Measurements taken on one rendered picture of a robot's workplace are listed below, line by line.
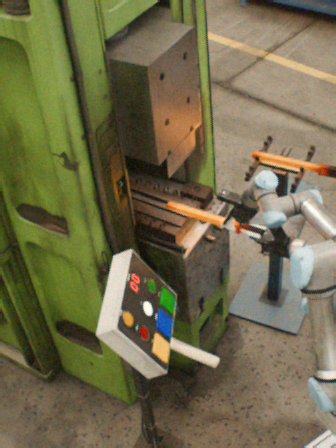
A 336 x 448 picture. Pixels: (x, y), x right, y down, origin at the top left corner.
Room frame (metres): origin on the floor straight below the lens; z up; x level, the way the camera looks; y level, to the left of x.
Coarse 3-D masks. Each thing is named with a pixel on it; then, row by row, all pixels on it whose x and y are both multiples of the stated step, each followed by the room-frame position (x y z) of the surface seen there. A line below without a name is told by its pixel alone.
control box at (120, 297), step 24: (120, 264) 1.45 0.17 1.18; (144, 264) 1.48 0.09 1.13; (120, 288) 1.34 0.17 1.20; (144, 288) 1.39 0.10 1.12; (168, 288) 1.47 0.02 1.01; (120, 312) 1.24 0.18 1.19; (144, 312) 1.30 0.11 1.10; (120, 336) 1.17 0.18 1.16; (144, 360) 1.16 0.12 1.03; (168, 360) 1.19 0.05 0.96
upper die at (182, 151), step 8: (192, 136) 1.91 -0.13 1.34; (184, 144) 1.86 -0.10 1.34; (192, 144) 1.91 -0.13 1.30; (176, 152) 1.81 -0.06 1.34; (184, 152) 1.86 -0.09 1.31; (128, 160) 1.86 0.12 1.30; (136, 160) 1.84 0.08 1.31; (168, 160) 1.77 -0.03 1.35; (176, 160) 1.81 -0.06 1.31; (136, 168) 1.84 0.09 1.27; (144, 168) 1.82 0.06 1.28; (152, 168) 1.80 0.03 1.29; (160, 168) 1.78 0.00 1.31; (168, 168) 1.77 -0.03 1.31; (176, 168) 1.81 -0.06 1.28; (168, 176) 1.76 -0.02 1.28
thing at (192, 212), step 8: (176, 208) 1.88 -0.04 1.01; (184, 208) 1.87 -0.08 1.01; (192, 208) 1.87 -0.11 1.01; (192, 216) 1.84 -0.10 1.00; (200, 216) 1.82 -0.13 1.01; (208, 216) 1.81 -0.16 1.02; (216, 216) 1.80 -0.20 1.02; (248, 224) 1.72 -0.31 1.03; (240, 232) 1.71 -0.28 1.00; (256, 232) 1.67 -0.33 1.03
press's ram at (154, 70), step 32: (128, 32) 1.97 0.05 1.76; (160, 32) 1.94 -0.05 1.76; (192, 32) 1.95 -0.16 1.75; (128, 64) 1.76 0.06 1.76; (160, 64) 1.78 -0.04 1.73; (192, 64) 1.94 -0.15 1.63; (128, 96) 1.77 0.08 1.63; (160, 96) 1.76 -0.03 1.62; (192, 96) 1.93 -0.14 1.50; (128, 128) 1.79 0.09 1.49; (160, 128) 1.75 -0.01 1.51; (192, 128) 1.91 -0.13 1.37; (160, 160) 1.73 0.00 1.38
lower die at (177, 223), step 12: (132, 180) 2.11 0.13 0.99; (144, 192) 2.02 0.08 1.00; (156, 192) 2.02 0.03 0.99; (168, 192) 2.01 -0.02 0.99; (132, 204) 1.96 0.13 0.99; (144, 204) 1.95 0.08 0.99; (156, 204) 1.93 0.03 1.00; (180, 204) 1.92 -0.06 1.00; (192, 204) 1.91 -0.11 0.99; (156, 216) 1.87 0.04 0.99; (168, 216) 1.86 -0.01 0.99; (180, 216) 1.85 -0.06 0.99; (144, 228) 1.85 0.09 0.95; (156, 228) 1.81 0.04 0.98; (168, 228) 1.80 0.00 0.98; (180, 228) 1.80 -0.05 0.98; (168, 240) 1.78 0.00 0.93; (180, 240) 1.79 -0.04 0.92
